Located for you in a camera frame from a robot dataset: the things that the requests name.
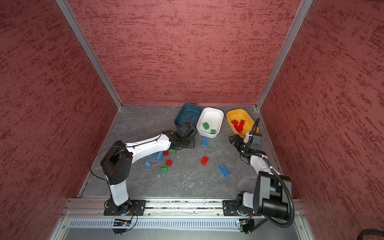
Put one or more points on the green lego bottom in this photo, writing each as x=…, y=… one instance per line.
x=164, y=169

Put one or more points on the dark teal container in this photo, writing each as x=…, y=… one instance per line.
x=189, y=113

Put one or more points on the aluminium front rail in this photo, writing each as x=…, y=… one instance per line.
x=155, y=208

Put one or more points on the red lego left cluster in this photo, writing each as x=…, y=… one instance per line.
x=166, y=153

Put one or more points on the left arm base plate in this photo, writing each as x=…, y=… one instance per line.
x=129, y=208

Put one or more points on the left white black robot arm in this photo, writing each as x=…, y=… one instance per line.
x=117, y=162

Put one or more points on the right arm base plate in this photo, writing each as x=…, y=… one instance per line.
x=230, y=209

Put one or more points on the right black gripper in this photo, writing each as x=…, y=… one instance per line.
x=236, y=144

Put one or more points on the yellow container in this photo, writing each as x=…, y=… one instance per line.
x=240, y=122

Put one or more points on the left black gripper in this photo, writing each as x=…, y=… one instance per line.
x=192, y=142

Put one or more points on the blue long lego left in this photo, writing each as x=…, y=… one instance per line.
x=159, y=156

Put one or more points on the small red lego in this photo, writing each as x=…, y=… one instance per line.
x=169, y=163

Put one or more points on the red lego low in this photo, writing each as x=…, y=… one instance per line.
x=204, y=160

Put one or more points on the aluminium corner post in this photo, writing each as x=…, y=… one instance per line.
x=81, y=36
x=290, y=37

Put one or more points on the right aluminium corner post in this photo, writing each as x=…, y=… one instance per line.
x=290, y=37

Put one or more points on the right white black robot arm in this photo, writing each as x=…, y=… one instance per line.
x=272, y=197

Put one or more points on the small blue lego left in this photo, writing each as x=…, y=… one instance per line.
x=148, y=164

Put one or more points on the left aluminium corner post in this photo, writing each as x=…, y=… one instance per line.
x=81, y=36

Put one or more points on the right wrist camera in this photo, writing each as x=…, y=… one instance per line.
x=253, y=142

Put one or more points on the white container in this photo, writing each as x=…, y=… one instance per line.
x=214, y=117

